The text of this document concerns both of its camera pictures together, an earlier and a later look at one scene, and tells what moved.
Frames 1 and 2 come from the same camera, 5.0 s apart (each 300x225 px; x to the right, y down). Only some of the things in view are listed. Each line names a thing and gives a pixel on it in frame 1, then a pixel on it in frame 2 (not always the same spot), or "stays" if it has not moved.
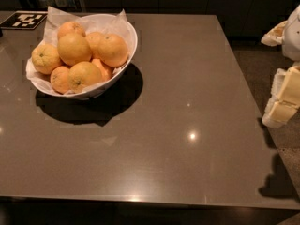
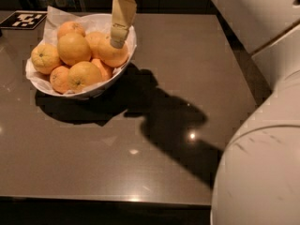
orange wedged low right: [106, 71] stays
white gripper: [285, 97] -> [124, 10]
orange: [69, 27] stays
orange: [112, 50] stays
